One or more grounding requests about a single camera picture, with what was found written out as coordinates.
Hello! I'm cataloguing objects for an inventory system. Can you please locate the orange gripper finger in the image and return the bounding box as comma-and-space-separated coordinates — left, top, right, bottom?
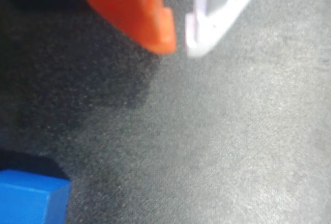
72, 0, 178, 55

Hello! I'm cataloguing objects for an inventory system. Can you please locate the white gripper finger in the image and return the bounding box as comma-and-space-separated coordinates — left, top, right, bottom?
185, 0, 270, 58

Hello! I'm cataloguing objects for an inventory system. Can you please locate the blue cube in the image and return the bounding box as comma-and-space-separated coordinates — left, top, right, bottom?
0, 168, 71, 224

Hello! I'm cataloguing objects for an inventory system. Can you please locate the dark grey felt mat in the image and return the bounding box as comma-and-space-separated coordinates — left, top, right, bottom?
0, 0, 331, 224

